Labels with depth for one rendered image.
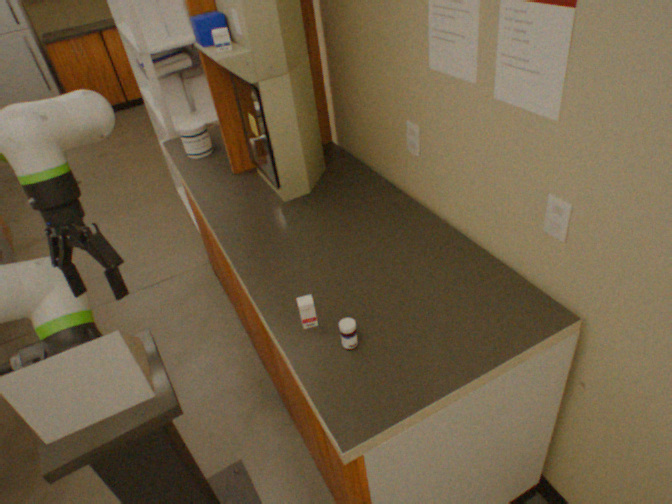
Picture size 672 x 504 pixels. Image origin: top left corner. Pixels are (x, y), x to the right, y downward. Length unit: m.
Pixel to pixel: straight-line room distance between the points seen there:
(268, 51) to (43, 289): 0.98
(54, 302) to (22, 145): 0.40
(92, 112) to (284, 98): 0.81
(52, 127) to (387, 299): 0.91
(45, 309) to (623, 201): 1.31
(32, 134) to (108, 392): 0.61
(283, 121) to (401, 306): 0.80
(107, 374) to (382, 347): 0.66
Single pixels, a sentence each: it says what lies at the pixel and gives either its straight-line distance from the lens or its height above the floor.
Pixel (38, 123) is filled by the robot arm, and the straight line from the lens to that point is 1.04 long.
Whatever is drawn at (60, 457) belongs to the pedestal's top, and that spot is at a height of 0.94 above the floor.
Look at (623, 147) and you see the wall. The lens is 1.15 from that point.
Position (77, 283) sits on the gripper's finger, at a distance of 1.20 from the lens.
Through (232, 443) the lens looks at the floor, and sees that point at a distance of 2.32.
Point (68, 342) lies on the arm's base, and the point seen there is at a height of 1.15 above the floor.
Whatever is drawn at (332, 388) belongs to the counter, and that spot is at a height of 0.94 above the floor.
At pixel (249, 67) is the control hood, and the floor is 1.46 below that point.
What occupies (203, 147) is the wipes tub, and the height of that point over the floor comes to 0.99.
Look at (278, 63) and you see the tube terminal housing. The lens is 1.71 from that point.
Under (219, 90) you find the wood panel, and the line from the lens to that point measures 2.06.
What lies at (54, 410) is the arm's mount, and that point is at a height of 1.03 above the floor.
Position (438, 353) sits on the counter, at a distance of 1.24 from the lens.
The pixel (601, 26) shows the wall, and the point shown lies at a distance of 1.14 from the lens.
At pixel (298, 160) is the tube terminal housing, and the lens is 1.84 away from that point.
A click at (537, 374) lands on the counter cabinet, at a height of 0.81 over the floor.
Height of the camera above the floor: 1.89
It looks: 37 degrees down
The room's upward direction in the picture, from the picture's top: 9 degrees counter-clockwise
